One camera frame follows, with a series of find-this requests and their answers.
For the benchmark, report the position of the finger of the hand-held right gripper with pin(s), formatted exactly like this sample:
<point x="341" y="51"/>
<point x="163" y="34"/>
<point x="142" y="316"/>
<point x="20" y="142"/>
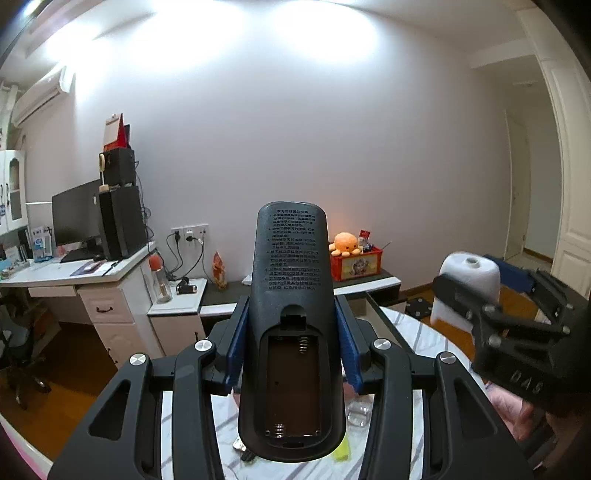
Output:
<point x="512" y="275"/>
<point x="457" y="295"/>

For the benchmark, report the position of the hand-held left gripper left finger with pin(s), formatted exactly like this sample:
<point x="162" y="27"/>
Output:
<point x="236" y="344"/>

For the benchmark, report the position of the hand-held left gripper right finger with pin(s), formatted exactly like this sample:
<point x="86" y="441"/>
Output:
<point x="351" y="344"/>

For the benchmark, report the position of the white foam roll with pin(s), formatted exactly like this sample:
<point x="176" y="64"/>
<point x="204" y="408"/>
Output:
<point x="475" y="272"/>

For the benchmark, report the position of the clear plastic bottle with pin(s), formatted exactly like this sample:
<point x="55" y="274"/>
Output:
<point x="360" y="411"/>

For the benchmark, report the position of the black remote control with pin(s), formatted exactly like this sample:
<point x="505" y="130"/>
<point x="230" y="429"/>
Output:
<point x="291" y="277"/>

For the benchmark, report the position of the yellow highlighter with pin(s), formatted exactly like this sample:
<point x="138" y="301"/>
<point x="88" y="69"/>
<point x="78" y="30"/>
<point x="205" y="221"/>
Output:
<point x="344" y="450"/>

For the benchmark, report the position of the black clip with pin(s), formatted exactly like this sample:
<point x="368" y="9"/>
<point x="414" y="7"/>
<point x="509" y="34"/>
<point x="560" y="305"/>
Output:
<point x="247" y="457"/>

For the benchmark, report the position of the person's right hand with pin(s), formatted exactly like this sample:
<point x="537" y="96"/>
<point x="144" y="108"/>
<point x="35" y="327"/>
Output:
<point x="515" y="413"/>

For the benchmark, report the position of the black dotted stool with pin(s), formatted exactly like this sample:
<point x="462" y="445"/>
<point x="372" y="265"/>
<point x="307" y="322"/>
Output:
<point x="418" y="308"/>

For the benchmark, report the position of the red paper ornament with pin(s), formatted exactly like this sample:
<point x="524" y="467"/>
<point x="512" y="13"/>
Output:
<point x="219" y="275"/>

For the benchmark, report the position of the black webcam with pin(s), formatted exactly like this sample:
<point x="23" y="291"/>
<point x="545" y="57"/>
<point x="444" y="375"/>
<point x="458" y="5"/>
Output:
<point x="187" y="286"/>

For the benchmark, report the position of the red storage box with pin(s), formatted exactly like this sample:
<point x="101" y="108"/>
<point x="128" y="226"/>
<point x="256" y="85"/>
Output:
<point x="358" y="265"/>

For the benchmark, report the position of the white door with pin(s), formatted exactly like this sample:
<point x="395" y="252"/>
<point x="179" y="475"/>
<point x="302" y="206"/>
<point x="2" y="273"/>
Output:
<point x="517" y="194"/>

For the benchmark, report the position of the bottle with orange cap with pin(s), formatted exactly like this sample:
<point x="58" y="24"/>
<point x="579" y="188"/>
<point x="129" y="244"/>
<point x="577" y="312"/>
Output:
<point x="159" y="281"/>

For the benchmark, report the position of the orange octopus plush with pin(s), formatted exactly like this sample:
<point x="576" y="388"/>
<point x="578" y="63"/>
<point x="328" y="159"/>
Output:
<point x="348" y="243"/>

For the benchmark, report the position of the red snack packet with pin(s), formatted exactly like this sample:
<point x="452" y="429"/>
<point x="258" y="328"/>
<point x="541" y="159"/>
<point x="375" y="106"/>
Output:
<point x="365" y="238"/>

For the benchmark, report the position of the white desk with drawers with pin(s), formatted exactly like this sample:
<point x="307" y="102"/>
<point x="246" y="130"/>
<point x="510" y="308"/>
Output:
<point x="111" y="314"/>

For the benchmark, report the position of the purple mouse pad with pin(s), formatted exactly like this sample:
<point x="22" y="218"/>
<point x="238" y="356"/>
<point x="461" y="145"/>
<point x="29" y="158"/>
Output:
<point x="90" y="267"/>

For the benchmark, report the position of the black computer tower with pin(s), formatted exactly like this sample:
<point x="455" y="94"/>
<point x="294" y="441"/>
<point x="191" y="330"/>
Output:
<point x="122" y="221"/>

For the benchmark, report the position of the black keyboard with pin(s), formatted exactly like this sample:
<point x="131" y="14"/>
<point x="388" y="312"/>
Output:
<point x="83" y="255"/>

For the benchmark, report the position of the black computer monitor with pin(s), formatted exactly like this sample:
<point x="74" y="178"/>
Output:
<point x="76" y="217"/>

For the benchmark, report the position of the black speaker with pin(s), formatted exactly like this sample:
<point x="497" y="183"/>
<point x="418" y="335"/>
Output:
<point x="119" y="167"/>

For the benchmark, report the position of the black office chair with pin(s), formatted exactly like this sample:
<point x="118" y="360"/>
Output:
<point x="18" y="355"/>

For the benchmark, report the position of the blue box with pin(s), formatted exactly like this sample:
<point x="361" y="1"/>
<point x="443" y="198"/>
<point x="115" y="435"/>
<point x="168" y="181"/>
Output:
<point x="40" y="243"/>

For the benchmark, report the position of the red desk calendar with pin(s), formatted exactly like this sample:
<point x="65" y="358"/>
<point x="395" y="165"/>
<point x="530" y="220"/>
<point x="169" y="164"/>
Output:
<point x="115" y="134"/>

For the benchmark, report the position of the white glass-door cabinet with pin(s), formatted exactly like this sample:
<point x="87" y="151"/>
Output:
<point x="11" y="189"/>

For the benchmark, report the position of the white air conditioner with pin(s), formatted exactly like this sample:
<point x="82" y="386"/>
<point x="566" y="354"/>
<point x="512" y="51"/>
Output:
<point x="39" y="98"/>

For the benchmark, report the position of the beige curtain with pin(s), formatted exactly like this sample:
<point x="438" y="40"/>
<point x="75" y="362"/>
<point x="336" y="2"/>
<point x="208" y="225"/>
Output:
<point x="5" y="110"/>

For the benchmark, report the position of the white wall power outlet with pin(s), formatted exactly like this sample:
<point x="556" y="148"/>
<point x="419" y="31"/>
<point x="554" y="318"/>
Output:
<point x="189" y="232"/>

